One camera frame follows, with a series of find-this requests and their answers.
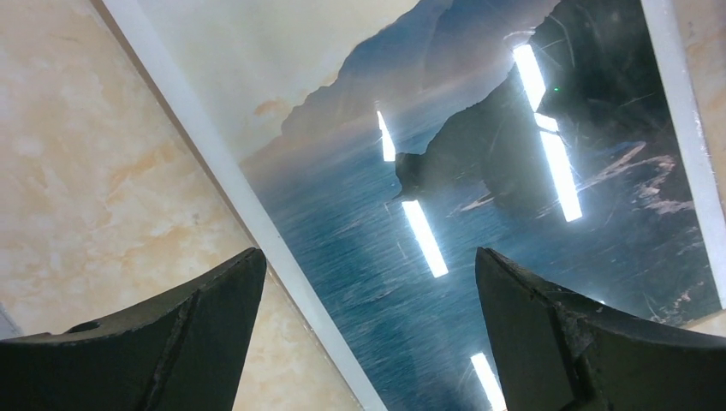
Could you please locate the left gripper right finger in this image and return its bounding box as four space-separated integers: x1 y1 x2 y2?
475 248 725 410

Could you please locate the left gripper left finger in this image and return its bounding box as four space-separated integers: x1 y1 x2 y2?
1 248 267 410

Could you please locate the landscape photo print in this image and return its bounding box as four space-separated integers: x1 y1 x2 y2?
100 1 725 410

